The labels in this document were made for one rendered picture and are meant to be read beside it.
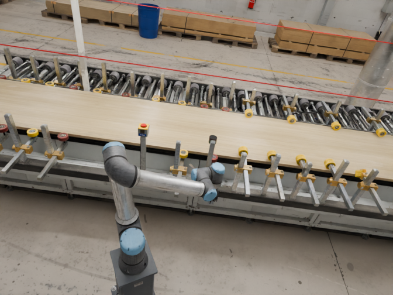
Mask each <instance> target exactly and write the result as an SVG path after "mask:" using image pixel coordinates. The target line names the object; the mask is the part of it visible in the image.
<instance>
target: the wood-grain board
mask: <svg viewBox="0 0 393 295"><path fill-rule="evenodd" d="M6 113H9V114H12V118H13V120H14V123H15V126H16V128H17V129H23V130H29V129H32V128H35V129H37V130H38V132H42V130H41V128H40V126H41V125H42V124H47V126H48V129H49V133H52V134H56V135H58V134H59V133H63V132H64V133H67V134H68V136H72V137H77V138H86V139H93V140H101V141H106V142H120V143H122V144H127V145H135V146H140V136H138V127H139V124H140V123H144V124H149V134H148V137H146V147H148V148H156V149H164V150H172V151H175V146H176V141H177V140H180V141H181V148H180V150H181V149H184V150H187V151H188V153H193V154H198V155H205V156H207V155H208V152H209V146H210V144H209V142H208V141H209V136H210V135H215V136H217V141H216V144H215V148H214V151H213V154H216V155H217V156H218V157H222V158H227V159H235V160H240V157H241V156H239V151H238V149H239V147H241V146H245V147H247V149H248V155H247V157H246V160H247V162H255V163H264V164H272V163H271V161H269V160H268V157H267V152H268V151H270V150H274V151H276V152H277V153H279V154H281V159H280V162H279V164H278V166H284V167H292V168H297V169H302V168H301V166H300V165H298V164H297V161H296V159H295V158H296V156H297V155H304V156H305V158H306V162H312V164H313V166H312V168H311V169H310V170H313V171H321V172H326V173H331V171H330V170H329V169H327V168H326V167H325V164H324V161H325V160H326V159H333V160H334V162H335V164H336V166H335V168H336V171H337V169H338V168H339V166H340V164H341V163H342V161H343V159H347V160H349V162H350V163H349V165H348V167H347V168H346V170H345V171H344V173H343V174H342V175H347V176H355V171H356V170H360V169H366V170H367V172H368V174H370V172H371V171H372V169H378V171H379V174H378V175H377V176H376V178H375V179H376V180H384V181H392V182H393V136H391V135H385V136H383V137H379V136H378V135H377V134H376V133H371V132H363V131H355V130H351V129H343V128H340V129H339V130H338V131H335V130H333V128H332V127H331V126H323V125H315V124H307V123H303V122H296V123H294V124H289V123H288V121H287V120H282V119H274V118H266V117H262V116H254V115H253V116H252V117H251V118H247V117H246V116H245V114H238V113H234V112H226V111H218V110H214V109H206V108H198V107H190V106H185V105H178V104H170V103H165V102H157V101H149V100H141V99H137V98H129V97H121V96H117V95H109V94H101V93H96V92H89V91H81V90H73V89H68V88H60V87H52V86H48V85H40V84H32V83H24V82H20V81H12V80H4V79H0V124H6V120H5V118H4V115H5V114H6ZM6 125H7V124H6Z"/></svg>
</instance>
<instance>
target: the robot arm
mask: <svg viewBox="0 0 393 295"><path fill-rule="evenodd" d="M102 154H103V157H104V168H105V171H106V173H107V175H108V177H109V181H110V185H111V189H112V194H113V198H114V202H115V206H116V210H117V212H116V214H115V220H116V224H117V228H118V235H119V243H120V252H121V254H120V257H119V268H120V270H121V271H122V272H123V273H124V274H126V275H131V276H133V275H138V274H139V273H141V272H142V271H144V270H145V268H146V266H147V263H148V256H147V253H146V251H145V237H144V234H143V232H142V227H141V224H140V218H139V212H138V210H137V208H136V207H135V205H134V201H133V195H132V187H134V186H139V187H146V188H153V189H157V190H164V191H170V192H175V193H181V194H188V195H195V196H197V197H202V198H203V200H204V201H207V202H208V203H209V204H214V202H215V201H216V202H217V200H218V194H219V192H218V188H220V187H221V185H222V183H223V181H222V180H223V176H224V173H225V167H224V165H222V164H221V163H213V164H212V165H211V166H210V167H202V168H196V169H192V171H191V179H192V180H188V179H184V178H180V177H174V176H169V175H165V174H160V173H155V172H151V171H146V170H140V169H138V168H137V166H135V165H132V164H130V163H129V162H128V161H127V156H126V149H125V147H124V145H123V144H122V143H120V142H109V143H107V144H106V145H105V146H104V147H103V149H102Z"/></svg>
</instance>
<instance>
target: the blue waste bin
mask: <svg viewBox="0 0 393 295"><path fill-rule="evenodd" d="M141 5H147V6H141ZM148 6H155V7H159V6H158V5H154V4H140V5H138V6H137V7H138V16H139V35H140V36H141V37H143V38H146V39H155V38H157V34H158V21H159V14H161V9H160V7H159V8H153V7H148Z"/></svg>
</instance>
